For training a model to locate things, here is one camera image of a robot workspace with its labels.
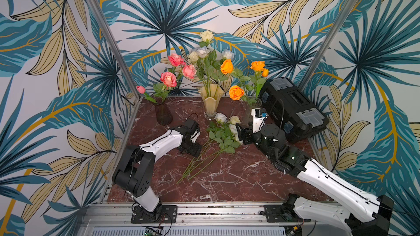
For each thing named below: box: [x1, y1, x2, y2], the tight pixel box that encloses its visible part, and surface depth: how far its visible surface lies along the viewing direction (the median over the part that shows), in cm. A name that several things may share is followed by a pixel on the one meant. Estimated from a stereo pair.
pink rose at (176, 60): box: [167, 52, 187, 67], surface depth 75 cm
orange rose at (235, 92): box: [229, 85, 245, 101], surface depth 76 cm
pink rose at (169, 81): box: [153, 71, 178, 103], surface depth 77 cm
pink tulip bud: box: [136, 85, 147, 94], surface depth 83 cm
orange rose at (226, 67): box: [220, 59, 252, 86], surface depth 78 cm
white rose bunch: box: [176, 112, 244, 184], surface depth 97 cm
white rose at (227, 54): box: [221, 48, 235, 61], surface depth 92 cm
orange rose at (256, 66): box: [245, 60, 267, 101], surface depth 88 cm
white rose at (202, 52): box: [196, 45, 212, 98], surface depth 84 cm
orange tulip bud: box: [261, 67, 270, 78], surface depth 88 cm
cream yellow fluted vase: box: [198, 83, 225, 120], surface depth 97 cm
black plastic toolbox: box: [258, 77, 330, 144], surface depth 96 cm
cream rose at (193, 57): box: [187, 51, 208, 98], surface depth 86 cm
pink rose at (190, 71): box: [177, 64, 197, 86], surface depth 76 cm
